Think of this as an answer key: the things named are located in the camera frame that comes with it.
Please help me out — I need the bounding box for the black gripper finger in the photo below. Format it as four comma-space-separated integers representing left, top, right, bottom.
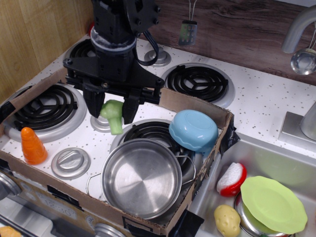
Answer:
122, 92, 141, 124
83, 83, 105, 118

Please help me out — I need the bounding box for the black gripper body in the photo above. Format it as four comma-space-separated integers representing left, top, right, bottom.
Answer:
63, 50, 164, 104

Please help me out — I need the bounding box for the green toy broccoli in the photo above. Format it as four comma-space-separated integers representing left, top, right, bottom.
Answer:
100, 100, 123, 135

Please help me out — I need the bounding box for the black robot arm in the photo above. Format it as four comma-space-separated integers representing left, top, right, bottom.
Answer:
63, 0, 164, 124

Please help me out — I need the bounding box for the stainless steel pot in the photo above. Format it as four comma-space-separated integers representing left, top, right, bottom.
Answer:
98, 139, 197, 220

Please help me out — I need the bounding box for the silver knob centre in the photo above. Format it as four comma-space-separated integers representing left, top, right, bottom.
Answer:
90, 116, 111, 133

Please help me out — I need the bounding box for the front left black burner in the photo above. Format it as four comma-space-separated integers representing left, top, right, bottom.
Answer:
4, 83, 87, 143

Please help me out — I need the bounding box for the silver knob back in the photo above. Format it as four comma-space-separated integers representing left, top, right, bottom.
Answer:
144, 46, 171, 67

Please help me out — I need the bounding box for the silver knob front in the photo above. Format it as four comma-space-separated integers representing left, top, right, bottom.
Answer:
51, 148, 91, 180

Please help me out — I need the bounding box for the light blue plastic bowl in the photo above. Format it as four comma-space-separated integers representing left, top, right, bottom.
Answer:
169, 110, 219, 153

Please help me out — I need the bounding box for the back right black burner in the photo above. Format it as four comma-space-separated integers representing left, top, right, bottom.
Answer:
162, 63, 235, 108

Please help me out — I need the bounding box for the hanging slotted metal spatula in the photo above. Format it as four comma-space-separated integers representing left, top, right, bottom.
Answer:
178, 0, 198, 46

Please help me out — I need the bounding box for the orange toy carrot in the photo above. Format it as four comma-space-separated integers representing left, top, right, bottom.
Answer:
21, 127, 48, 165

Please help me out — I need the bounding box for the front right black burner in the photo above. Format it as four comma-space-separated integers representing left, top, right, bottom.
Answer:
110, 119, 202, 185

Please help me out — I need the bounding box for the brown cardboard fence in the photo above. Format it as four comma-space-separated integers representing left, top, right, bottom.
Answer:
0, 68, 240, 237

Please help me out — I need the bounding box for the silver oven knob left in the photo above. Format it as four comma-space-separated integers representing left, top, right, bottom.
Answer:
0, 173, 22, 200

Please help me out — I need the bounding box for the silver oven knob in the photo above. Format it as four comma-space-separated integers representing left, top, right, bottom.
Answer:
94, 223, 125, 237
0, 173, 22, 200

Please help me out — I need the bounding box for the red white toy food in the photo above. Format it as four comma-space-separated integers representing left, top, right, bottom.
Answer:
216, 162, 247, 197

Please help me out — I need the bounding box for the silver oven knob bottom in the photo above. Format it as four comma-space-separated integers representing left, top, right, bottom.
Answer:
94, 223, 125, 237

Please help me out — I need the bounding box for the yellow toy potato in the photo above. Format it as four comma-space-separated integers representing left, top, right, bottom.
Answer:
214, 204, 240, 237

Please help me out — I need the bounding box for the orange toy bottom corner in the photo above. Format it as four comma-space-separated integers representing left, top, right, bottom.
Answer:
0, 226, 22, 237

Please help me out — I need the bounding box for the silver faucet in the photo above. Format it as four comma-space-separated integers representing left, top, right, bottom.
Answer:
278, 5, 316, 151

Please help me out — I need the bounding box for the steel bowl in sink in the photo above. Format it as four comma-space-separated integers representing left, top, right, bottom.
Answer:
234, 192, 294, 237

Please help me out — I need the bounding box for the green plastic plate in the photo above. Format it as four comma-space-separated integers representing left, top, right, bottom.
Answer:
240, 176, 308, 234

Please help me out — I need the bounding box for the hanging silver ladle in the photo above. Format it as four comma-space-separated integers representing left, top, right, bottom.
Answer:
291, 29, 316, 76

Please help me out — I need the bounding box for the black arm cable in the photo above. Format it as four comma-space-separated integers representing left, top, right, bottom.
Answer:
134, 29, 160, 67

